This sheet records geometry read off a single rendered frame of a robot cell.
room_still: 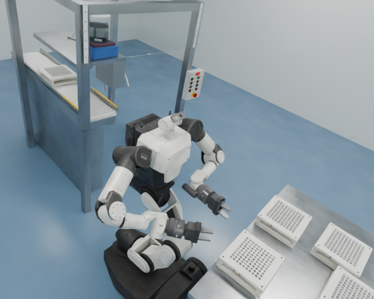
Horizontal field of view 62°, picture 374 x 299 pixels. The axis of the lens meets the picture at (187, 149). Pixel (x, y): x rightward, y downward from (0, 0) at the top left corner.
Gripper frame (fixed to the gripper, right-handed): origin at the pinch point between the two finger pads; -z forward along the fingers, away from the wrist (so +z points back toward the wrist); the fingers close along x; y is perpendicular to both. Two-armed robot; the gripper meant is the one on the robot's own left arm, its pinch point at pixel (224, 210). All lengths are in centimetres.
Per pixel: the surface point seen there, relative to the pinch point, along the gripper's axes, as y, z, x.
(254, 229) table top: -17.8, -12.4, 15.1
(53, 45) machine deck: 19, 155, -35
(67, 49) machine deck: 13, 147, -35
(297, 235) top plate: -28.2, -31.0, 8.0
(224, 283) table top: 21.2, -23.4, 15.2
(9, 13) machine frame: 23, 226, -37
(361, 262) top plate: -42, -62, 8
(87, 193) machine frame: 16, 117, 75
